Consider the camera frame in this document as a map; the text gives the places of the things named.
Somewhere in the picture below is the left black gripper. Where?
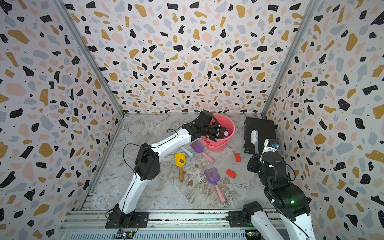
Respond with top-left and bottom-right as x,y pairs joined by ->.
202,122 -> 229,143

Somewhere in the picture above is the light blue trowel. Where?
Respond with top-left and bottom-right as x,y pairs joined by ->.
180,147 -> 194,158

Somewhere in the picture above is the yellow trowel wooden handle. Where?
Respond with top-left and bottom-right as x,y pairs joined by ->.
174,153 -> 186,182

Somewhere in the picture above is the purple trowel pink handle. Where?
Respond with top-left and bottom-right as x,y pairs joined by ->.
221,128 -> 230,138
205,168 -> 227,204
191,140 -> 215,163

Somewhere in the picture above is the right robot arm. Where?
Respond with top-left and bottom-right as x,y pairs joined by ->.
242,152 -> 316,240

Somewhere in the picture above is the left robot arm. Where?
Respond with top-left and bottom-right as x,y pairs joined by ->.
109,110 -> 230,226

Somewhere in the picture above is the pink plastic bucket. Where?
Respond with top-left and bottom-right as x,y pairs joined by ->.
201,115 -> 235,152

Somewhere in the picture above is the red block near bucket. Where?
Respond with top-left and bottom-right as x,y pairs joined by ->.
235,153 -> 242,163

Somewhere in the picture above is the red block front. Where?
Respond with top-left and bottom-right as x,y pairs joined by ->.
226,169 -> 237,180

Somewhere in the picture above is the black case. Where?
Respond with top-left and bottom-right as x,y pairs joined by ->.
243,117 -> 277,155

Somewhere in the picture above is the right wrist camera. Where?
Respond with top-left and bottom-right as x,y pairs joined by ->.
260,139 -> 280,162

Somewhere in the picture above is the purple trowel pink handle back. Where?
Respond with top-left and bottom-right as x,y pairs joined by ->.
191,140 -> 215,163

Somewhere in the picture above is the purple trowel pink handle front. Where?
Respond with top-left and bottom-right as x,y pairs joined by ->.
205,168 -> 227,204

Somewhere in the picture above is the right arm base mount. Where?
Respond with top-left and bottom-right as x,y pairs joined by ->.
225,211 -> 253,228

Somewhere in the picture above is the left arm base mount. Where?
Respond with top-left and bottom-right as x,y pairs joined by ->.
105,212 -> 150,229

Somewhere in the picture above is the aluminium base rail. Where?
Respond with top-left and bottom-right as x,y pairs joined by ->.
58,209 -> 310,240

